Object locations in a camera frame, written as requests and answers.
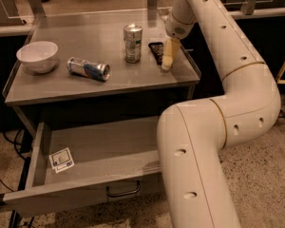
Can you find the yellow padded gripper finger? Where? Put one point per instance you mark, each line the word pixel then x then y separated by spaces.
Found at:
pixel 170 50

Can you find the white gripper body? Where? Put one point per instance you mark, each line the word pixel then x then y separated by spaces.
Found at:
pixel 177 28

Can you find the dark chocolate bar wrapper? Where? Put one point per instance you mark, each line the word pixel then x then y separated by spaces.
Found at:
pixel 157 51

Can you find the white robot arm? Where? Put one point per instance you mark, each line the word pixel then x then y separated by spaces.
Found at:
pixel 190 134

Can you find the grey cabinet with top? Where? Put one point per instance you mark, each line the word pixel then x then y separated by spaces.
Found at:
pixel 97 37

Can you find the open grey top drawer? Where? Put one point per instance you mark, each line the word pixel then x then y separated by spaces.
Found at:
pixel 102 153

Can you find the upright silver green can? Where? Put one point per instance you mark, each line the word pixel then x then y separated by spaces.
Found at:
pixel 132 36

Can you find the lying blue silver can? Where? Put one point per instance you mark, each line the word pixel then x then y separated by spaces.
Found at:
pixel 95 71

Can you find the white ceramic bowl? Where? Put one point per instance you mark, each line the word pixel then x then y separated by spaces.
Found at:
pixel 38 57

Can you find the white tag sticker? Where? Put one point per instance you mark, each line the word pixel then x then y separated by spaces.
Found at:
pixel 61 160

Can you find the white horizontal rail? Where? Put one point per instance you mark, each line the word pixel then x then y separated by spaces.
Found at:
pixel 258 13

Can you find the black drawer handle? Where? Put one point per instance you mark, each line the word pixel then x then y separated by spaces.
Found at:
pixel 123 188

